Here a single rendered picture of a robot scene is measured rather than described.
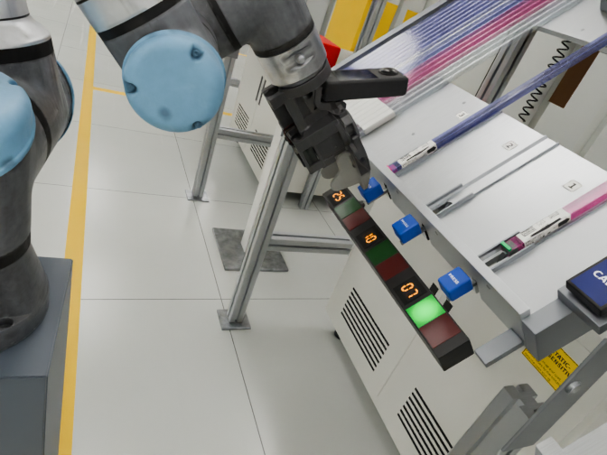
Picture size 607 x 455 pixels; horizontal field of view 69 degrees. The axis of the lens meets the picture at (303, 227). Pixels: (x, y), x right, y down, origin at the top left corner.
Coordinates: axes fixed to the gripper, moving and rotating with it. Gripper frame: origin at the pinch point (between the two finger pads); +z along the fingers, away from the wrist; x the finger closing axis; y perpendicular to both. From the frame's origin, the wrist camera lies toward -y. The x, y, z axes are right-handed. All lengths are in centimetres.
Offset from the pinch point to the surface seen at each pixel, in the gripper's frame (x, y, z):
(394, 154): -3.6, -6.4, 1.8
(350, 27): -294, -99, 108
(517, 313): 29.6, -2.3, 0.0
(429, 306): 22.1, 3.7, 2.7
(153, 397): -16, 63, 37
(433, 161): 2.4, -9.7, 1.8
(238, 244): -77, 37, 61
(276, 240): -38, 21, 35
